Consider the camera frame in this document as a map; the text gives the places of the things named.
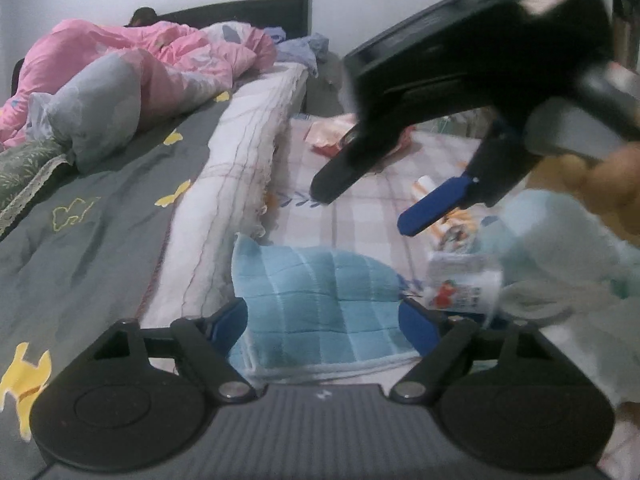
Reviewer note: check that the white plastic bag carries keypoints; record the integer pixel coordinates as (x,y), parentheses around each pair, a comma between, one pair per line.
(566,272)

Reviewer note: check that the pink grey quilt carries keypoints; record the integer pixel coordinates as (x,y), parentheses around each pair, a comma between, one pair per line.
(91,88)

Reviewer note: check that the dark grey blanket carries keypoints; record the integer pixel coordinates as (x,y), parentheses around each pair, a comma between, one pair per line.
(89,253)

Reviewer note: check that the checked cartoon bed sheet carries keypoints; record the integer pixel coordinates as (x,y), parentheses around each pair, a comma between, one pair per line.
(364,220)

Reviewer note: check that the blue purple clothes pile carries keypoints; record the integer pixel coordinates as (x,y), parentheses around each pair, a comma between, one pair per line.
(308,51)

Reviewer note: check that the person lying in bed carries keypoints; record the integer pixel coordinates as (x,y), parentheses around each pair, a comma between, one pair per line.
(143,17)

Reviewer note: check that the person's right hand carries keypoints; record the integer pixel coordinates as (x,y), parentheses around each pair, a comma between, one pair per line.
(608,189)

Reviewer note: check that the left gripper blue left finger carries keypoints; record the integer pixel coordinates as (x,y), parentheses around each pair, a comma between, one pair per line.
(224,328)

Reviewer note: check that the green patterned cloth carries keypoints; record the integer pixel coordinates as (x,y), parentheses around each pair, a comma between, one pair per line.
(25,170)

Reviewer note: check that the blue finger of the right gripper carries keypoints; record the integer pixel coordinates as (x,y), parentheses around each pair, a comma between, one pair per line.
(338,175)
(432,207)

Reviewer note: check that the blue checked towel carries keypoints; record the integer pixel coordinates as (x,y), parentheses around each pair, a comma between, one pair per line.
(315,313)

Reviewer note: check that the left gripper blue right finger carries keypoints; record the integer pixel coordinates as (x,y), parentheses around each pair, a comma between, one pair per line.
(422,327)

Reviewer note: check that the dark bed headboard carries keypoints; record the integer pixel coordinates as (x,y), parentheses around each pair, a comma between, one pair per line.
(240,10)

